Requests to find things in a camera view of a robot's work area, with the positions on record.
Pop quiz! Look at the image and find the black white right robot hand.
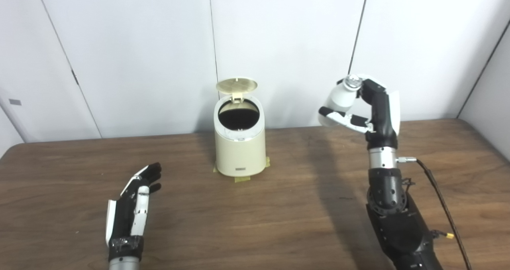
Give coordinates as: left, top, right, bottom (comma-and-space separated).
318, 75, 401, 150

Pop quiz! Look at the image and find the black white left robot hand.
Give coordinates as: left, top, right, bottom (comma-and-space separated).
105, 162, 163, 262

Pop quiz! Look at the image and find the cream-colored bin body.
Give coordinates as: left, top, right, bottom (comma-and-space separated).
214, 96, 267, 177

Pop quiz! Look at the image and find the cream round bin lid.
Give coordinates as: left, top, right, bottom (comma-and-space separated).
216, 77, 258, 103

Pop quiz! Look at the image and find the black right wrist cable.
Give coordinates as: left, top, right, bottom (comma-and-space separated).
397, 156, 473, 270

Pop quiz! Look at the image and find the small white plastic bottle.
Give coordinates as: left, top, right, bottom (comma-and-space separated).
318, 74, 362, 128

